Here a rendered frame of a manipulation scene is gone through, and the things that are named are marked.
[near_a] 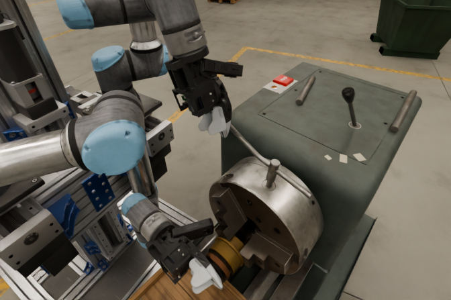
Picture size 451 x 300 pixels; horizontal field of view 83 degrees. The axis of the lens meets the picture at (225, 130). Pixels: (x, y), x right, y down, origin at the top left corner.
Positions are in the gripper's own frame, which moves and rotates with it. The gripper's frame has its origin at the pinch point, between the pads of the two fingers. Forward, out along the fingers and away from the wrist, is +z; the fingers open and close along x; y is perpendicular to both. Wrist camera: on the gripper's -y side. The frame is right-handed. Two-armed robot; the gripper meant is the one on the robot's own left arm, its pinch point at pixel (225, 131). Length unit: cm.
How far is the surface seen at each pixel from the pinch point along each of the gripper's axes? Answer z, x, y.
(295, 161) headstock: 16.7, 7.4, -13.8
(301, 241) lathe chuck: 25.5, 18.1, 1.2
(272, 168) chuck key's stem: 8.1, 11.1, -1.6
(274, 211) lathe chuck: 17.2, 13.0, 2.3
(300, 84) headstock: 12, -13, -48
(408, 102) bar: 21, 19, -60
